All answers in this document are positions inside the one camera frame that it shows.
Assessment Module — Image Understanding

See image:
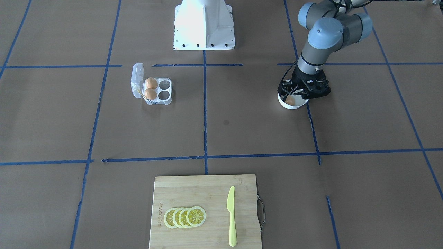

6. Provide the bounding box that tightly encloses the front lemon slice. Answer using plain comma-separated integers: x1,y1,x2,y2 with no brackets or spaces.
163,207,178,229

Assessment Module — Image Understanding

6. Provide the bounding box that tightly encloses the white bowl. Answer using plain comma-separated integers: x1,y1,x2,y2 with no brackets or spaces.
277,94,309,109

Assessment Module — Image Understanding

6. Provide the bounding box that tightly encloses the back lemon slice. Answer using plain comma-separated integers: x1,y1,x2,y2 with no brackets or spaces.
186,206,206,227

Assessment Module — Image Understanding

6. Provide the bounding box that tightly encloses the yellow plastic knife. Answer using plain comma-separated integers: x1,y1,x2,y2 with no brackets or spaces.
226,186,237,247

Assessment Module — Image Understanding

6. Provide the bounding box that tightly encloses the brown egg lower slot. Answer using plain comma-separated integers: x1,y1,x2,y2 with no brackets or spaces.
143,88,157,101

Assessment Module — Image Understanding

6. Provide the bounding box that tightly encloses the lemon slice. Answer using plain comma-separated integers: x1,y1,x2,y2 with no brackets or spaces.
163,207,178,229
172,207,185,228
178,208,192,228
186,206,206,227

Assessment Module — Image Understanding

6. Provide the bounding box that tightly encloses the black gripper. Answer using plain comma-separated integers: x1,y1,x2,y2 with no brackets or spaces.
278,67,331,101

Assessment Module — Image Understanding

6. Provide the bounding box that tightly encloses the clear plastic egg box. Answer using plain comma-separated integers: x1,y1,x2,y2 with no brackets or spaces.
131,63,172,105

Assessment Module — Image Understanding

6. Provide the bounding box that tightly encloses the wooden cutting board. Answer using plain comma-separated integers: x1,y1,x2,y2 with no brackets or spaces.
148,174,262,249

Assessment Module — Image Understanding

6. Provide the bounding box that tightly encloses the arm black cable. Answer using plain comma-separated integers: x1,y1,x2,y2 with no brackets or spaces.
281,59,299,83

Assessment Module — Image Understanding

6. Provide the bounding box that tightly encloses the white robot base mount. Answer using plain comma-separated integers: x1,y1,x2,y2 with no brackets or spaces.
173,0,236,51

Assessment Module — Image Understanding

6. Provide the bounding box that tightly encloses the brown egg slot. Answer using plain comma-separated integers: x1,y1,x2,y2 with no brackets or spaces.
143,88,157,101
144,77,159,90

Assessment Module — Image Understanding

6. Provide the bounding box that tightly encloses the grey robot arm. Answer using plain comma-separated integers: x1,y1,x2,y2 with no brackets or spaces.
277,0,373,101

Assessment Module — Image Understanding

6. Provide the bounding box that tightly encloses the brown egg upper slot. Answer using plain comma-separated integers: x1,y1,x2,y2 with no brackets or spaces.
144,77,159,90

